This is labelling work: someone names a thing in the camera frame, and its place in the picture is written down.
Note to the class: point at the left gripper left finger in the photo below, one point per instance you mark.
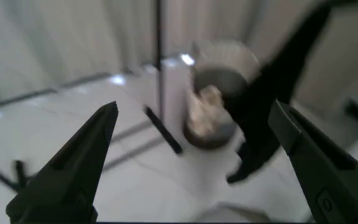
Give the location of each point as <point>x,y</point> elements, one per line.
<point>73,193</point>

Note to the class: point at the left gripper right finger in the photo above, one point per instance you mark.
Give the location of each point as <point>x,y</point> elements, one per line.
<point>346,186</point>

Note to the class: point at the black t-shirt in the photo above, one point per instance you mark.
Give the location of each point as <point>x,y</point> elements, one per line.
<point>259,102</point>

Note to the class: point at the black clothes rack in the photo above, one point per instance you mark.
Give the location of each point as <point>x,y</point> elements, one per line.
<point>158,46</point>

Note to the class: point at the white laundry basket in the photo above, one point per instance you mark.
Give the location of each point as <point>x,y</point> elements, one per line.
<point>228,56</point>

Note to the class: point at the cream printed garment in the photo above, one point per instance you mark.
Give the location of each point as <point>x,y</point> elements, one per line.
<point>205,112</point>

